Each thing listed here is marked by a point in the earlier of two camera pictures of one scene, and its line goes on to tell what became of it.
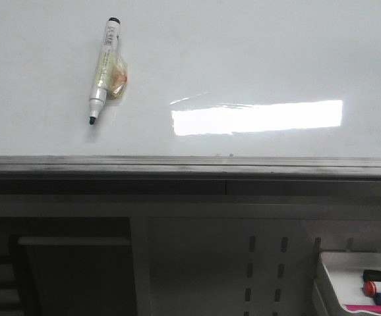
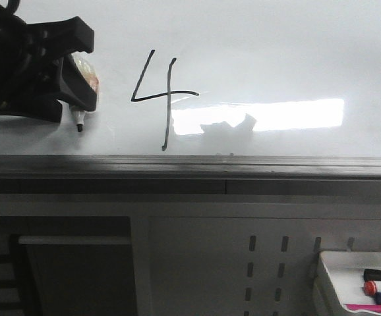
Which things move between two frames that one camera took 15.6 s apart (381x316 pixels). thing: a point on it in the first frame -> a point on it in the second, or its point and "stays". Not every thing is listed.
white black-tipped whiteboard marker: (111, 76) -> (91, 75)
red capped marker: (370, 288) stays
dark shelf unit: (55, 266) stays
